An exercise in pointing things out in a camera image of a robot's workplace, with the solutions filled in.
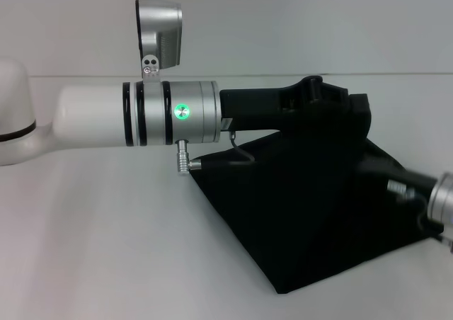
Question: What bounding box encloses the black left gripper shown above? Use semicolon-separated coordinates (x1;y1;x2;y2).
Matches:
219;74;372;141

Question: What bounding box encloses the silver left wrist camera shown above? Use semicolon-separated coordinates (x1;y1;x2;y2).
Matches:
134;0;184;86

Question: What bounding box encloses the black shirt with FREE print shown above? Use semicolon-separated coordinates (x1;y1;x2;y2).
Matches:
190;113;446;295

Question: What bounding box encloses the left arm connector cable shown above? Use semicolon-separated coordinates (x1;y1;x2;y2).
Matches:
175;130;260;176

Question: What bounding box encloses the right arm connector cable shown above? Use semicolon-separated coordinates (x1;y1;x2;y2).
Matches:
416;195;445;239

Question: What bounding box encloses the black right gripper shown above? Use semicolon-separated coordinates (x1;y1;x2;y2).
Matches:
364;159;440;210

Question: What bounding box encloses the arm connector cable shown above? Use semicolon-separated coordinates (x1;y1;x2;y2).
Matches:
416;195;445;239
175;130;260;176

